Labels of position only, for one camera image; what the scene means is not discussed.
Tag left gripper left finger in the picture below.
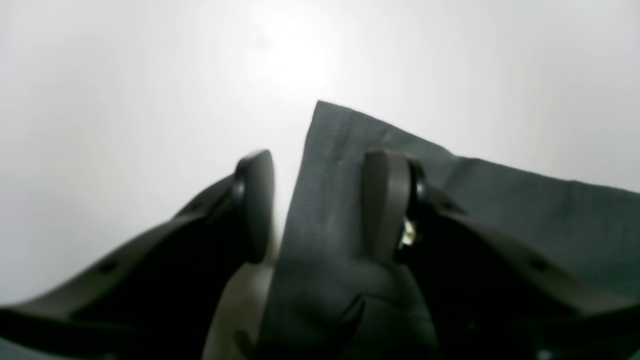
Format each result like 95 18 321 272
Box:
1 149 275 360

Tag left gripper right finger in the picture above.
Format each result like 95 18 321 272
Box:
362 149 639 360

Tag dark grey T-shirt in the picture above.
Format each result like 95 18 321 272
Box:
252 101 639 360

